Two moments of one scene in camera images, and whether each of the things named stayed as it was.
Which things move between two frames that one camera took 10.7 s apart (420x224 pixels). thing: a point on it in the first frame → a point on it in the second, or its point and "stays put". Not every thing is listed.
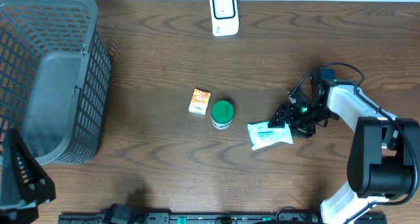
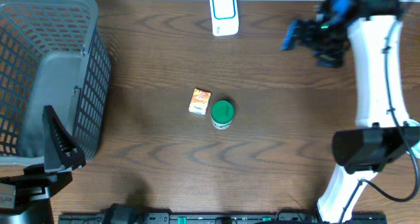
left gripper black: [24, 194] → [44, 180]
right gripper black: [285, 112] → [308, 25]
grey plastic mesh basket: [55, 73] stays put
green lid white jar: [222, 114] stays put
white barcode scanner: [224, 13] stays put
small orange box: [199, 102] stays put
